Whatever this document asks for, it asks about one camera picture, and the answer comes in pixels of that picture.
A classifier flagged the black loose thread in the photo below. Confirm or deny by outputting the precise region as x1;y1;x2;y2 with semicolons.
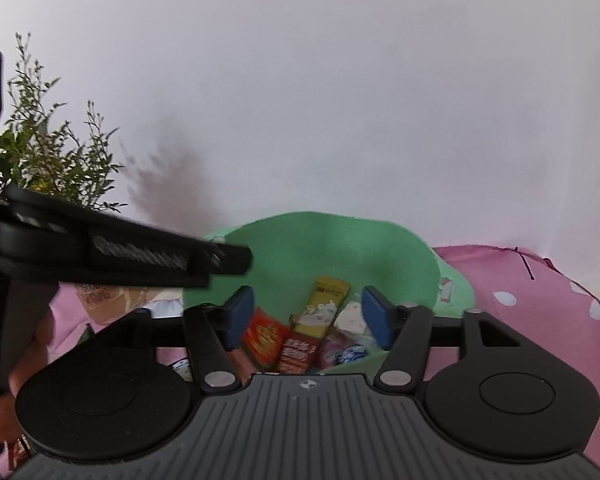
500;246;537;281

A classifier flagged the yellow snack packet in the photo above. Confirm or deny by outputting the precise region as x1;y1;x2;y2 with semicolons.
292;276;352;338

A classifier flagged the pink tablecloth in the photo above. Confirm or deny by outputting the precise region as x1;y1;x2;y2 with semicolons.
0;245;600;480

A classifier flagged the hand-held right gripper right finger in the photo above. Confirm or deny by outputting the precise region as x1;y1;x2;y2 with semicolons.
361;286;526;394

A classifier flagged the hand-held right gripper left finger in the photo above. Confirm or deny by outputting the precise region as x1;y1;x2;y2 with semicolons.
75;286;256;394

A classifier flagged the potted plant in white pot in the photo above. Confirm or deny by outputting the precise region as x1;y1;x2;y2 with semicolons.
0;32;153;326

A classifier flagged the person's left hand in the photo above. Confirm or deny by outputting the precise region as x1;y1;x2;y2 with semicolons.
0;305;57;445

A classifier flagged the small red snack packet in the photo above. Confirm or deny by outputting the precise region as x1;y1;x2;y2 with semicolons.
277;332;318;375

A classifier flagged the blue white pouch packet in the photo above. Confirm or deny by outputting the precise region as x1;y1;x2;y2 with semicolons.
335;342;370;366

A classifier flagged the green plastic bowl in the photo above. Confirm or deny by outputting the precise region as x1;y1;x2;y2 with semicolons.
182;211;473;376

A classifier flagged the red gold-print candy packet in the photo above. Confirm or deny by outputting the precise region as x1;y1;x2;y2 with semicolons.
242;307;293;368

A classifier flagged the clear nougat packet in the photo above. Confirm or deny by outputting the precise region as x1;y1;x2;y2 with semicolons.
335;301;373;338

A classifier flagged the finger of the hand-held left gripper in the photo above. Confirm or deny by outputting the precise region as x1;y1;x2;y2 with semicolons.
0;184;254;289

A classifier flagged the pink candy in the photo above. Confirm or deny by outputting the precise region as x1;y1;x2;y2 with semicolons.
317;330;353;368

